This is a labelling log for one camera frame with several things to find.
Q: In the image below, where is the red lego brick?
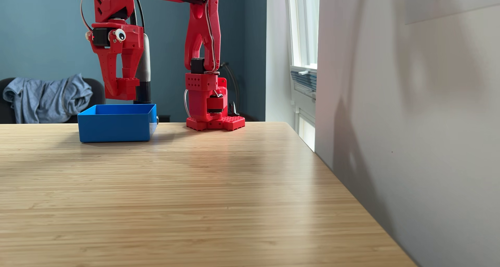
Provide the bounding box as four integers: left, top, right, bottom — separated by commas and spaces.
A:
116, 77, 140, 101

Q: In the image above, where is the blue plastic bin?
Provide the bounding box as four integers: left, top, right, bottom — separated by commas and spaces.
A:
77, 104, 158, 143

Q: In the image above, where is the black and grey stand pole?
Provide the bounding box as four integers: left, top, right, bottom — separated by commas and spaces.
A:
128, 0, 152, 105

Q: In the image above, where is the black chair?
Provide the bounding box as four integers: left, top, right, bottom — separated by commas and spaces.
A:
0, 78, 107, 125

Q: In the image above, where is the blue-grey cloth garment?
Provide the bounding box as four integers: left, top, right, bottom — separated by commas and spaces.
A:
3, 74, 94, 125

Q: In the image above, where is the grey slatted vent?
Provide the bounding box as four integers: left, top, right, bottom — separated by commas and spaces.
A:
290, 67, 318, 100

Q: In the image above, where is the thin black cable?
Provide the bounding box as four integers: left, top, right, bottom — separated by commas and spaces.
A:
135, 0, 146, 35

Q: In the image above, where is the white window frame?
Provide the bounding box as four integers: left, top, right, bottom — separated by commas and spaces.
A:
287, 0, 320, 71

